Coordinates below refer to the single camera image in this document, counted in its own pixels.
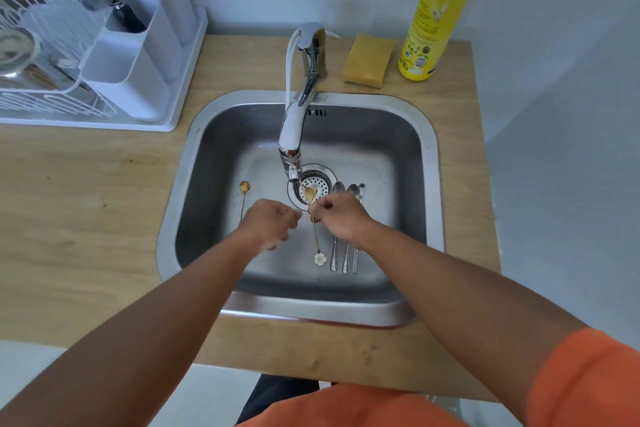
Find white dish rack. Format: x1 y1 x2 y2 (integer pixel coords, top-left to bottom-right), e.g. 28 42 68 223
0 0 209 132

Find person's dark trousers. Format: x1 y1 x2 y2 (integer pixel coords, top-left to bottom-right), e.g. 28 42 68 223
235 374 321 425

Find stainless steel bowl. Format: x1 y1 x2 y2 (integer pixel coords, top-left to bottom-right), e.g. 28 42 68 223
0 28 43 78

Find person's right hand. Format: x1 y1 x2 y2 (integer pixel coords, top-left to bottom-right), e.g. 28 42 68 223
307 192 375 248

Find person's left hand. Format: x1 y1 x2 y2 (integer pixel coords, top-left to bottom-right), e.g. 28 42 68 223
238 199 303 258

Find yellow dish soap bottle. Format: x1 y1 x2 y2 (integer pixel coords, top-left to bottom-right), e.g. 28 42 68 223
398 0 494 82

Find stainless steel sink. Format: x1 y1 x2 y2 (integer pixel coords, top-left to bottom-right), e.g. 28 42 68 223
155 89 446 329

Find sink drain strainer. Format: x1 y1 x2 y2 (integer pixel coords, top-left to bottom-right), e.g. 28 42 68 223
287 163 337 206

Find yellow sponge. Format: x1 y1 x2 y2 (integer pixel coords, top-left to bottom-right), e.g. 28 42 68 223
342 33 397 89

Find person's orange shirt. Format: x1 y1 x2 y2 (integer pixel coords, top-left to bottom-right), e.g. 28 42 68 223
238 328 640 427

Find chrome faucet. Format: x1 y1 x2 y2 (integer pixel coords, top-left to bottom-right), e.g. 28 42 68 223
277 22 329 183

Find person's right forearm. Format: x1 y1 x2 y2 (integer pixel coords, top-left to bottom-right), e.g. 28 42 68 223
348 219 589 427

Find person's left forearm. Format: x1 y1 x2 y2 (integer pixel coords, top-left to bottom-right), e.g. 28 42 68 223
0 226 263 427

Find silver teaspoon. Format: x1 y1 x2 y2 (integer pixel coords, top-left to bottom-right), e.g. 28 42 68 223
351 183 367 275
329 181 347 273
342 184 360 275

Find white cutlery holder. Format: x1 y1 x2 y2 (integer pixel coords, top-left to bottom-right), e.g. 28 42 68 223
80 0 199 123

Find gold spoon with flower end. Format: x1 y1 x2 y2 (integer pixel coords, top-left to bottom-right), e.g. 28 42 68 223
303 185 327 267

